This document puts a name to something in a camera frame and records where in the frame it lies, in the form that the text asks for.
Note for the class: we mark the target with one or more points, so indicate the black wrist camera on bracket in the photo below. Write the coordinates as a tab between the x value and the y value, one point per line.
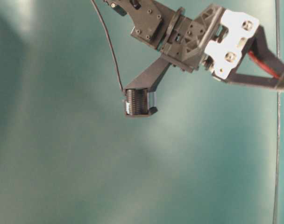
138	91

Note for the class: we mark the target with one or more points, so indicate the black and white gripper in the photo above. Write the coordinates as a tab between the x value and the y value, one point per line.
219	34

